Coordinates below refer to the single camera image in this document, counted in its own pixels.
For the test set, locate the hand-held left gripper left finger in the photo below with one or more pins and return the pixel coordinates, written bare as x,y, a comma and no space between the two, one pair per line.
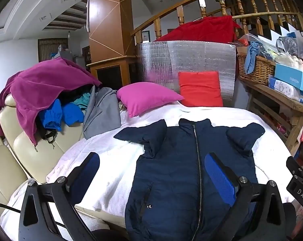
87,170

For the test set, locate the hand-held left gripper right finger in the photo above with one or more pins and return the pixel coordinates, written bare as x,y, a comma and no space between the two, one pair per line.
219,178

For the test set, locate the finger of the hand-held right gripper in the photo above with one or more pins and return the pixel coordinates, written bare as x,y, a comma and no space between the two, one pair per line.
294,168

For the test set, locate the navy blue zip jacket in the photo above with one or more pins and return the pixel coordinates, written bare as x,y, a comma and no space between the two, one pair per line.
171,168

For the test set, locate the white fleece blanket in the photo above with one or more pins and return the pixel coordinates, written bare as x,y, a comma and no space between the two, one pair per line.
111,160

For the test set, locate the grey garment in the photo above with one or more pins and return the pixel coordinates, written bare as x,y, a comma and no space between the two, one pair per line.
101,113

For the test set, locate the bright blue garment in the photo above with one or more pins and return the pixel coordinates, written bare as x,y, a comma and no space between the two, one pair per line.
50,115

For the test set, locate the teal garment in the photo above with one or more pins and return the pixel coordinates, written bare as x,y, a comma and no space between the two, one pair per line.
82,100

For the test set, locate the rough wooden table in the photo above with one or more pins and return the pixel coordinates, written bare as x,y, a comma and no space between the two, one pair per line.
279,98

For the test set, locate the yellow patterned cloth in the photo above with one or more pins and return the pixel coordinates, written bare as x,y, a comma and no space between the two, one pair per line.
123,106

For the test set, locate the white patterned pack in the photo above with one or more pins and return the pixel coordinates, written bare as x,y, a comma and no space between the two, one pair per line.
284,89

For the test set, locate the cream leather sofa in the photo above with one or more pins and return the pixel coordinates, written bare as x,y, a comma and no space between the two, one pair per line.
5,160

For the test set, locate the red pillow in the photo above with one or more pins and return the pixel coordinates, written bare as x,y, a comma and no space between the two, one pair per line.
199,90

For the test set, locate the light blue cardboard box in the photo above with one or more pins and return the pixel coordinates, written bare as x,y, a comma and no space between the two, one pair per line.
289,76

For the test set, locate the pink pillow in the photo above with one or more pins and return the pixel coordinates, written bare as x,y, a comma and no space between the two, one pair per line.
146,98

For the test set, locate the magenta fleece garment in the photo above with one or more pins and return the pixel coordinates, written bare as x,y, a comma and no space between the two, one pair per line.
40,82

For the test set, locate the wicker basket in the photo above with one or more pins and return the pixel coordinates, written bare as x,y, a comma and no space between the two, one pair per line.
259,67

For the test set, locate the cream cloth bundle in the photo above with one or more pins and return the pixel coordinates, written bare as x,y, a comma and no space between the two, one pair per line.
289,61

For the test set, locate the white refrigerator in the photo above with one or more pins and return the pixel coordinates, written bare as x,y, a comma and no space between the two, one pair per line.
80,62

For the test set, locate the grey refrigerator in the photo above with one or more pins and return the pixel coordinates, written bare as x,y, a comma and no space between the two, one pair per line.
64,54

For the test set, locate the blue cloth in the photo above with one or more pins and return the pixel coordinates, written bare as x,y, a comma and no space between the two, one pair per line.
252,55

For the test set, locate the clear dotted plastic bag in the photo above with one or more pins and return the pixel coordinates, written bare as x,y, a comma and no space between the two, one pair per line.
288,45

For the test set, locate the silver foil insulation mat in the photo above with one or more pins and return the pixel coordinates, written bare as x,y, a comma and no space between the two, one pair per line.
191,55

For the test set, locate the brown striped curtain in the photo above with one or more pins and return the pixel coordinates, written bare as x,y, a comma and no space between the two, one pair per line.
47,50

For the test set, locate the white staircase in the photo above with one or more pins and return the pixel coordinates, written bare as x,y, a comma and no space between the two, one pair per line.
274,34

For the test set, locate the red quilted blanket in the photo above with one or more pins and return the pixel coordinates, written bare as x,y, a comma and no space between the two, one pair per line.
204,29

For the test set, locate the wooden panelled column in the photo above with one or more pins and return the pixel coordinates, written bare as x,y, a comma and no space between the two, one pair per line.
106,17

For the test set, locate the wooden stair railing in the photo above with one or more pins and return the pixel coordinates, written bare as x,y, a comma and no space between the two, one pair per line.
180,15

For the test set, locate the framed wall picture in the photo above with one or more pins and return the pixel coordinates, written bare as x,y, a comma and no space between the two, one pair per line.
145,36

